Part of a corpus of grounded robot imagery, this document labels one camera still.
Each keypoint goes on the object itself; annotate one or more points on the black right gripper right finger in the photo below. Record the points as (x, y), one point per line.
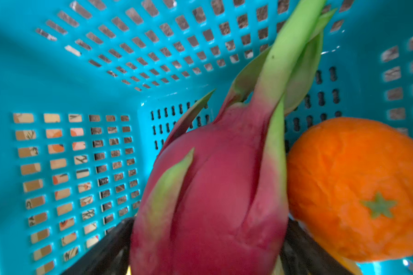
(301, 255)

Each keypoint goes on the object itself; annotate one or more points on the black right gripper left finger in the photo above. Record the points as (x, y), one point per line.
(110, 256)

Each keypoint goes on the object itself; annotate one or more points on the pink dragon fruit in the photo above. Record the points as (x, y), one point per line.
(216, 199)

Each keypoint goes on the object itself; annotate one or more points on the orange tangerine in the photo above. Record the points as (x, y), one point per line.
(350, 181)

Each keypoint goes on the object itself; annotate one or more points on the teal plastic basket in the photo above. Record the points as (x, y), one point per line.
(90, 90)

